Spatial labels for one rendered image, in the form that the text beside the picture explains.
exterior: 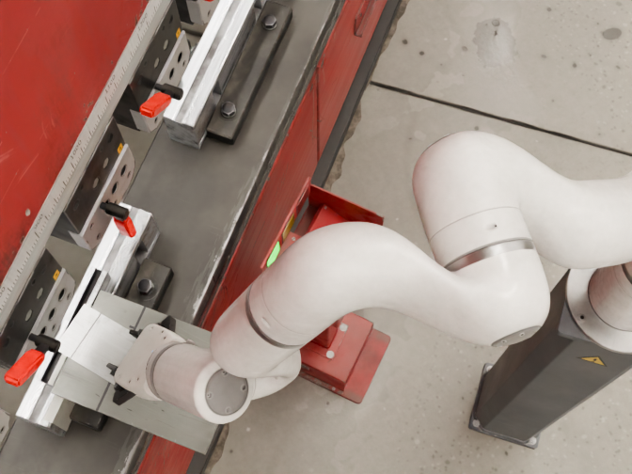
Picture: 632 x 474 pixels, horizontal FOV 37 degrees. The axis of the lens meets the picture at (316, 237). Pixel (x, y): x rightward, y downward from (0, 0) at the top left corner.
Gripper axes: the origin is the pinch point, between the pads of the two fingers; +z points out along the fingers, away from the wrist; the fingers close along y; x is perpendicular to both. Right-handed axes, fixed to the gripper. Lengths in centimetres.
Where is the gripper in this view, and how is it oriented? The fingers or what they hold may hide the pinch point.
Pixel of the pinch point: (130, 354)
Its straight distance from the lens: 149.4
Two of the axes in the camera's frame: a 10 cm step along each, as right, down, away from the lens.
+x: 6.7, 5.8, 4.6
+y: -5.1, 8.1, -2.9
